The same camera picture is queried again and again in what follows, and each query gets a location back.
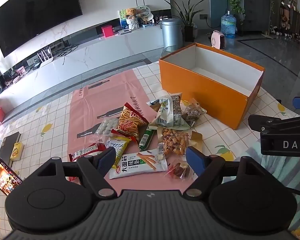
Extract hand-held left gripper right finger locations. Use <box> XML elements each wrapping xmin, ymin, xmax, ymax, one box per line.
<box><xmin>185</xmin><ymin>146</ymin><xmax>265</xmax><ymax>197</ymax></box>

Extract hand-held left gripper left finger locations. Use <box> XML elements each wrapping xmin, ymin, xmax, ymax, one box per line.
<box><xmin>37</xmin><ymin>147</ymin><xmax>116</xmax><ymax>198</ymax></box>

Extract red fries snack packet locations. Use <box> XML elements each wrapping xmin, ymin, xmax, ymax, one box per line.
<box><xmin>114</xmin><ymin>102</ymin><xmax>150</xmax><ymax>140</ymax></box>

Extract brown striped snack packet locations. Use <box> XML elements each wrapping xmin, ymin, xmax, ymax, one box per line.
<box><xmin>170</xmin><ymin>94</ymin><xmax>190</xmax><ymax>130</ymax></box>

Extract white bread packet blue label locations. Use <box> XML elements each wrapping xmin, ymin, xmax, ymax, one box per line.
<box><xmin>146</xmin><ymin>96</ymin><xmax>183</xmax><ymax>128</ymax></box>

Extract orange cardboard box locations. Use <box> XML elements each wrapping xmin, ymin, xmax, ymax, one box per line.
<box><xmin>159</xmin><ymin>42</ymin><xmax>265</xmax><ymax>130</ymax></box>

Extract yellow green snack packet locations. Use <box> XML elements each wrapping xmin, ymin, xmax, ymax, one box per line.
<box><xmin>106</xmin><ymin>136</ymin><xmax>132</xmax><ymax>169</ymax></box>

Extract clear packet of red candy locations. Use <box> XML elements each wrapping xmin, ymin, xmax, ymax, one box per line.
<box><xmin>166</xmin><ymin>159</ymin><xmax>194</xmax><ymax>180</ymax></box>

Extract gold foil packet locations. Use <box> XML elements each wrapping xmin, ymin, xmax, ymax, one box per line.
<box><xmin>187</xmin><ymin>131</ymin><xmax>203</xmax><ymax>148</ymax></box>

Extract red white snack packet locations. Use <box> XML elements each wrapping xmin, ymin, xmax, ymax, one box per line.
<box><xmin>69</xmin><ymin>144</ymin><xmax>108</xmax><ymax>182</ymax></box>

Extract teal striped cloth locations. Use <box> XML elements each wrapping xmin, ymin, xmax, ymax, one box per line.
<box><xmin>261</xmin><ymin>142</ymin><xmax>300</xmax><ymax>230</ymax></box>

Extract clear packet of peanuts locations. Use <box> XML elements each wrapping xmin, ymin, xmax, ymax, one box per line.
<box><xmin>157</xmin><ymin>127</ymin><xmax>192</xmax><ymax>157</ymax></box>

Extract white spicy strip packet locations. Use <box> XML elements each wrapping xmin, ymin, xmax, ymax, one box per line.
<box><xmin>109</xmin><ymin>149</ymin><xmax>168</xmax><ymax>180</ymax></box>

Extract clear packet of white balls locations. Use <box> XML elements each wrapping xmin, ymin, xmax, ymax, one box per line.
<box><xmin>95</xmin><ymin>117</ymin><xmax>120</xmax><ymax>137</ymax></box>

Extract green sausage stick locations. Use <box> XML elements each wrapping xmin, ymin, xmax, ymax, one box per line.
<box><xmin>139</xmin><ymin>127</ymin><xmax>155</xmax><ymax>151</ymax></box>

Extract clear packet of dark nuts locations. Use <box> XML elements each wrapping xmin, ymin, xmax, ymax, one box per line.
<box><xmin>181</xmin><ymin>99</ymin><xmax>207</xmax><ymax>127</ymax></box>

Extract pink bottle-print mat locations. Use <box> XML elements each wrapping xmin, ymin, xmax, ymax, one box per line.
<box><xmin>67</xmin><ymin>69</ymin><xmax>198</xmax><ymax>198</ymax></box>

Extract wooden shelf with toys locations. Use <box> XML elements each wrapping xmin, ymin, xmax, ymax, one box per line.
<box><xmin>277</xmin><ymin>0</ymin><xmax>300</xmax><ymax>35</ymax></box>

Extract yellow small box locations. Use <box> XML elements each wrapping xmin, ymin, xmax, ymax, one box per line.
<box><xmin>10</xmin><ymin>142</ymin><xmax>24</xmax><ymax>161</ymax></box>

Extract pink space heater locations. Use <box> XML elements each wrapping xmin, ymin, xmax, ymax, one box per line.
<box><xmin>211</xmin><ymin>30</ymin><xmax>227</xmax><ymax>48</ymax></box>

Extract dark grey cabinet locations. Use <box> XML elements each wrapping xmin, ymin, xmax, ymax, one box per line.
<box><xmin>236</xmin><ymin>0</ymin><xmax>274</xmax><ymax>37</ymax></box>

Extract smartphone with lit screen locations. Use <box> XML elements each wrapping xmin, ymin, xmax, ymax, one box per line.
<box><xmin>0</xmin><ymin>158</ymin><xmax>23</xmax><ymax>196</ymax></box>

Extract blue water jug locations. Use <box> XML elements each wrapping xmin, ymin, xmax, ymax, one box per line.
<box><xmin>220</xmin><ymin>10</ymin><xmax>238</xmax><ymax>38</ymax></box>

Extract white marble media console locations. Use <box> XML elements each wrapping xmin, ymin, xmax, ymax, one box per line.
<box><xmin>0</xmin><ymin>26</ymin><xmax>165</xmax><ymax>105</ymax></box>

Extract clear plastic chair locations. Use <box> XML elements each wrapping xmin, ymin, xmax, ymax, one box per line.
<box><xmin>161</xmin><ymin>46</ymin><xmax>185</xmax><ymax>59</ymax></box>

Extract white router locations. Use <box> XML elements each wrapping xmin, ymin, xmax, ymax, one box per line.
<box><xmin>37</xmin><ymin>50</ymin><xmax>54</xmax><ymax>68</ymax></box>

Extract potted long-leaf plant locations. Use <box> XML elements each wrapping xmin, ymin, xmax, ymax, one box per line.
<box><xmin>164</xmin><ymin>0</ymin><xmax>208</xmax><ymax>42</ymax></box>

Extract red box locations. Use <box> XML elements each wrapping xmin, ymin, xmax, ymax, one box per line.
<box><xmin>101</xmin><ymin>25</ymin><xmax>114</xmax><ymax>38</ymax></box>

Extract silver trash can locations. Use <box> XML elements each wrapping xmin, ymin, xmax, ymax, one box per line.
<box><xmin>161</xmin><ymin>18</ymin><xmax>183</xmax><ymax>52</ymax></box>

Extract printed picture card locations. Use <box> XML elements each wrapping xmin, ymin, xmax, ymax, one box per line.
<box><xmin>118</xmin><ymin>9</ymin><xmax>128</xmax><ymax>29</ymax></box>

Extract teddy bear toy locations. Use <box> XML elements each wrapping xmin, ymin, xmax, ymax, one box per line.
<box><xmin>126</xmin><ymin>7</ymin><xmax>140</xmax><ymax>30</ymax></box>

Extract round printed hand fan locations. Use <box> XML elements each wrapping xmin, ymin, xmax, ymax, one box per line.
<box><xmin>136</xmin><ymin>5</ymin><xmax>153</xmax><ymax>22</ymax></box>

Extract black television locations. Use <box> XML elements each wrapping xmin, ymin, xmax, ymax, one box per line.
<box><xmin>0</xmin><ymin>0</ymin><xmax>83</xmax><ymax>58</ymax></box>

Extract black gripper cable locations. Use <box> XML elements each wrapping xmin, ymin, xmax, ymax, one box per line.
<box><xmin>285</xmin><ymin>187</ymin><xmax>300</xmax><ymax>198</ymax></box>

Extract tangled black cables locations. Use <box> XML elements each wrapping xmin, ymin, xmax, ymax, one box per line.
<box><xmin>57</xmin><ymin>44</ymin><xmax>79</xmax><ymax>65</ymax></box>

